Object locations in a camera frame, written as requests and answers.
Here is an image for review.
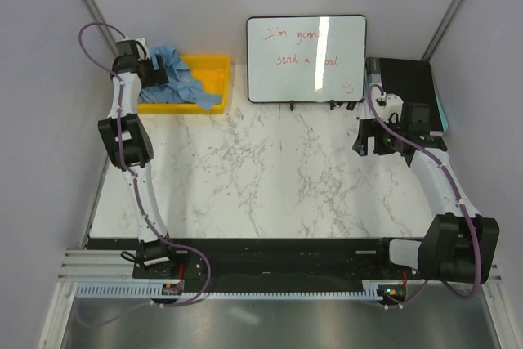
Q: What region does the small whiteboard with red writing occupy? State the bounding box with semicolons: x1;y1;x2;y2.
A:
246;15;367;104

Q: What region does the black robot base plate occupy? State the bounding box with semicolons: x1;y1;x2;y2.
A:
87;238;417;288

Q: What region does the black binder folder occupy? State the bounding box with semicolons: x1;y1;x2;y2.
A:
365;57;448;132

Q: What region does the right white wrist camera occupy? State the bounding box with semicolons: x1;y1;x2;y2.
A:
375;94;404;123

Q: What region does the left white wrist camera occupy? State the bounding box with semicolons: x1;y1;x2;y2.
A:
129;38;149;60

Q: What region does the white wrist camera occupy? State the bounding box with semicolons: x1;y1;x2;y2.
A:
129;38;149;60
375;94;404;123

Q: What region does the yellow plastic tray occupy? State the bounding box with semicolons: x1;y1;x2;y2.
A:
138;56;231;114

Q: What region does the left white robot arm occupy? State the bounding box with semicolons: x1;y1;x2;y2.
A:
98;37;183;279

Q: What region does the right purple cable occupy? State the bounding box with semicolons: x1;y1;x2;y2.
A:
368;83;484;310

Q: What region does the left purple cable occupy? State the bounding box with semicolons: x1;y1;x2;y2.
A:
78;21;212;308

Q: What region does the blue long sleeve shirt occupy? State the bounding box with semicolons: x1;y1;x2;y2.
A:
139;44;222;110

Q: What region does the white slotted cable duct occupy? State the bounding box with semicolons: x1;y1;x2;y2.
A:
75;280;405;302

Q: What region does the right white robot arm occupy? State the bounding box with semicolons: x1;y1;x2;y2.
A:
353;95;499;287

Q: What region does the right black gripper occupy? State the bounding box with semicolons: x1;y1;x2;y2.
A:
352;115;407;156

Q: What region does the purple cable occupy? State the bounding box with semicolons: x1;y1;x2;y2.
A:
78;21;212;308
368;83;484;310

